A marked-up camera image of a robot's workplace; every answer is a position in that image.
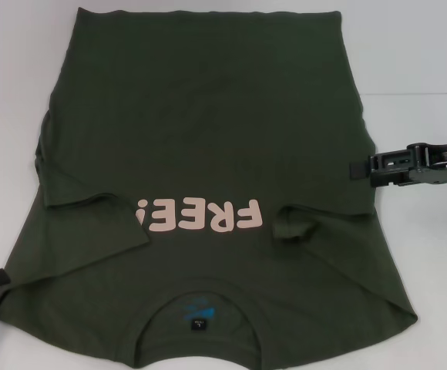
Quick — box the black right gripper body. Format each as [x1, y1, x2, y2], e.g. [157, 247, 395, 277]
[406, 140, 447, 187]

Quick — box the dark green FREE! t-shirt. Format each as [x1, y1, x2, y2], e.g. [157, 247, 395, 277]
[0, 6, 418, 370]

